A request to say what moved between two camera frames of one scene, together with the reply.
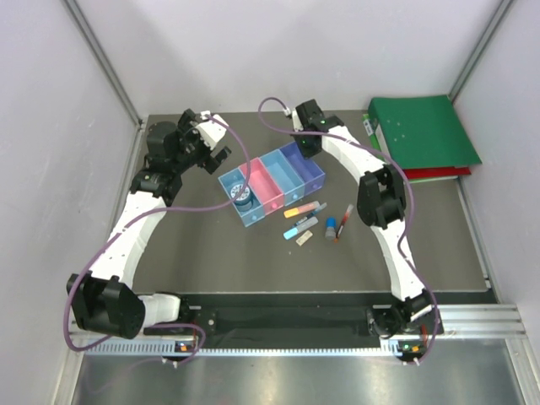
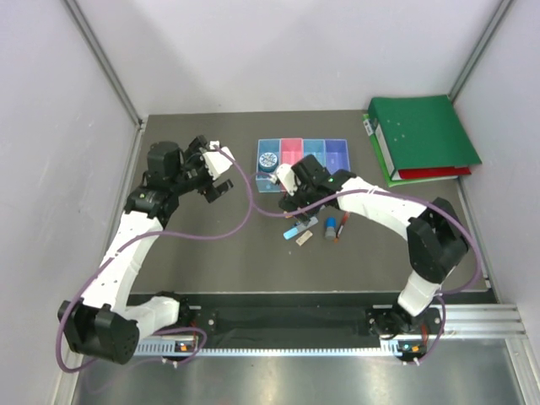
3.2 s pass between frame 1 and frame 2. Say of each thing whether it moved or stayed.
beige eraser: stayed
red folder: stayed
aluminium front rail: stayed
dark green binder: stayed
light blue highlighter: stayed
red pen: stayed
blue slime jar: moved
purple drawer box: moved
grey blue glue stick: stayed
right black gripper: moved
